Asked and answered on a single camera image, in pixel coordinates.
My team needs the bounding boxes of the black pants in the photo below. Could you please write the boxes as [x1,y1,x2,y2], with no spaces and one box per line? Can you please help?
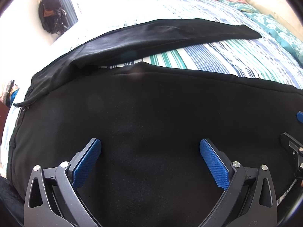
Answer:
[7,19,302,226]

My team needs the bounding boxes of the teal floral pillow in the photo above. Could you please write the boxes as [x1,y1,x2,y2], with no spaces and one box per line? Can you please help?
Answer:
[241,11,303,63]
[218,0,260,13]

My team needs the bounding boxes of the brown wooden cabinet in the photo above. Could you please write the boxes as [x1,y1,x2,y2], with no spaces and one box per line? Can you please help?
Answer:
[0,101,9,144]

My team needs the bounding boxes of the clothes pile with blue item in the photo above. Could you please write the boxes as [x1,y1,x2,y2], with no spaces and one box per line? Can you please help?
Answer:
[1,80,19,108]

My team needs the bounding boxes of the hanging dark bags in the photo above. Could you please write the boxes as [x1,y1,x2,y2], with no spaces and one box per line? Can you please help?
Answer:
[38,0,69,35]

